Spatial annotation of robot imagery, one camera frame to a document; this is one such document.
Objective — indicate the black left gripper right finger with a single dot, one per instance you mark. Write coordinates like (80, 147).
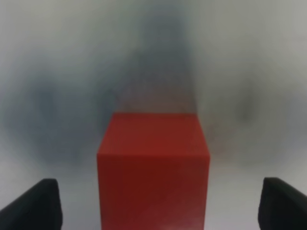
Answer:
(282, 207)

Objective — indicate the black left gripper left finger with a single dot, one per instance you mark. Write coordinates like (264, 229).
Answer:
(39, 208)

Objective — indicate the red block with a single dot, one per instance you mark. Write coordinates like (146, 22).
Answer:
(153, 171)

